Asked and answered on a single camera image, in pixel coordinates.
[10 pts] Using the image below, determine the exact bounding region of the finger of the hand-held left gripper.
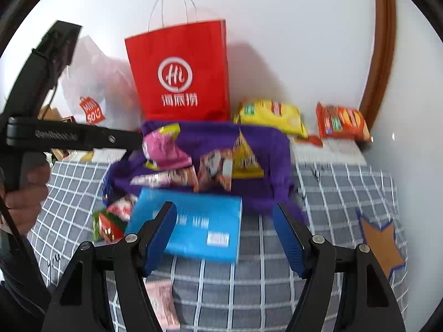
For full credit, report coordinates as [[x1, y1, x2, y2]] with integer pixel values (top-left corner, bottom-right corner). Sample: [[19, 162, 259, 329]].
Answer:
[[82, 126, 144, 153]]

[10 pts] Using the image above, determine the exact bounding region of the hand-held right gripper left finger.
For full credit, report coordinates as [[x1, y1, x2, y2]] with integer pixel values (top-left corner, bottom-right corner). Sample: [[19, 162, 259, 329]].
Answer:
[[42, 201, 179, 332]]

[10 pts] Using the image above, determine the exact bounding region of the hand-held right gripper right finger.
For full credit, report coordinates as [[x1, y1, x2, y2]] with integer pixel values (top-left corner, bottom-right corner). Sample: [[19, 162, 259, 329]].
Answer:
[[273, 202, 407, 332]]

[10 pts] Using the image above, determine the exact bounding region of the blue tissue pack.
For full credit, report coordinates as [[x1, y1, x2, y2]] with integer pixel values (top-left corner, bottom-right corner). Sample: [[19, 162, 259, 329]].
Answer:
[[124, 188, 243, 263]]

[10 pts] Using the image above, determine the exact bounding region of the magenta snack packet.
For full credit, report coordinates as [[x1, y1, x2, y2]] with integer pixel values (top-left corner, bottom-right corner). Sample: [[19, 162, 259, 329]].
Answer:
[[142, 123, 192, 172]]

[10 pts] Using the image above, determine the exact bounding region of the green snack packet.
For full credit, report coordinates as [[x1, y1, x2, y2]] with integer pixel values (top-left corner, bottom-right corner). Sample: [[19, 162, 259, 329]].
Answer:
[[92, 209, 127, 243]]

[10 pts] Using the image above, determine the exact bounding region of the pink printed snack packet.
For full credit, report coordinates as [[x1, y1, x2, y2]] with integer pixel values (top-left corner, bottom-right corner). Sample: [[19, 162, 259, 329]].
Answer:
[[131, 168, 199, 189]]

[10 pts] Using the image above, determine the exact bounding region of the light pink snack packet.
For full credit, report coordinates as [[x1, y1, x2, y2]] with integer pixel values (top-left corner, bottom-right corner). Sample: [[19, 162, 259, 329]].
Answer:
[[143, 282, 181, 332]]

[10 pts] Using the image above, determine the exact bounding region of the purple cloth bag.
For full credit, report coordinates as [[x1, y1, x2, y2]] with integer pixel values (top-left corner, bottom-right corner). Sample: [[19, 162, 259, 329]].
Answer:
[[102, 120, 308, 222]]

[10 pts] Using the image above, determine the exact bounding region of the panda snack packet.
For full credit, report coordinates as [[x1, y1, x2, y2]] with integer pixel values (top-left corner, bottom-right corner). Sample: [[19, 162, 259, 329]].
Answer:
[[197, 149, 233, 192]]

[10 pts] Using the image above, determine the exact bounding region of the yellow snack packet black print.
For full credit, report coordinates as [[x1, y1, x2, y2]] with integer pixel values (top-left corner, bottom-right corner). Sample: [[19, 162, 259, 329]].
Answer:
[[231, 128, 265, 179]]

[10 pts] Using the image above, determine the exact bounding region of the person's left forearm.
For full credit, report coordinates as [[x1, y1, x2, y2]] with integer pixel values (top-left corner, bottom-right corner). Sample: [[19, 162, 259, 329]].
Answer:
[[0, 226, 52, 332]]

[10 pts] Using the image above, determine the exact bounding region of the person's left hand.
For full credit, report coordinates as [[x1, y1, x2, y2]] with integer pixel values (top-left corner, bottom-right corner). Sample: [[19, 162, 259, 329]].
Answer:
[[0, 161, 51, 236]]

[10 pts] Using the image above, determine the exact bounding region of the wooden headboard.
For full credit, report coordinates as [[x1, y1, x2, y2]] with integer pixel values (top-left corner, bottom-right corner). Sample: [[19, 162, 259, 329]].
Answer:
[[37, 105, 65, 121]]

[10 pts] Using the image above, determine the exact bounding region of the white plastic shopping bag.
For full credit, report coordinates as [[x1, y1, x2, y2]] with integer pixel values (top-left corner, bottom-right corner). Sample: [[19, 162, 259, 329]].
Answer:
[[60, 36, 146, 128]]

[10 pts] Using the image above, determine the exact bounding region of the grey checked blanket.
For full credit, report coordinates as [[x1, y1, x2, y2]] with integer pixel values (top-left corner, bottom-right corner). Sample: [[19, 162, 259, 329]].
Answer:
[[26, 161, 411, 332]]

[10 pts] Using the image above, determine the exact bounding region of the white printed bedsheet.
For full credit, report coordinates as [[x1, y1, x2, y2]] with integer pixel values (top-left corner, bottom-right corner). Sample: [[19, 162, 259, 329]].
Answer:
[[289, 135, 367, 167]]

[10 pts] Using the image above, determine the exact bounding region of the red paper bag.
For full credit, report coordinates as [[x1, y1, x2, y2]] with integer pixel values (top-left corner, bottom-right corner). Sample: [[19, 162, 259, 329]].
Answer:
[[125, 0, 232, 122]]

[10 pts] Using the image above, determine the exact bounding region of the yellow chips bag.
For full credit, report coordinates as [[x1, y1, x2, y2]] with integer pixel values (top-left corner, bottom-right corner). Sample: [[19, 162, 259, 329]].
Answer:
[[233, 100, 308, 139]]

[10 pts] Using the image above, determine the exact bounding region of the orange chips bag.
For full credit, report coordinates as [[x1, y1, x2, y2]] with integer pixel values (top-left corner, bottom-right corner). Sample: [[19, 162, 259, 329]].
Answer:
[[316, 102, 374, 142]]

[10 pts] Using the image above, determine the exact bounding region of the brown wooden door frame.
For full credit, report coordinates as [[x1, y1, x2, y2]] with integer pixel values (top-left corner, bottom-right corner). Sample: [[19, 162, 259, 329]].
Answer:
[[358, 0, 397, 130]]

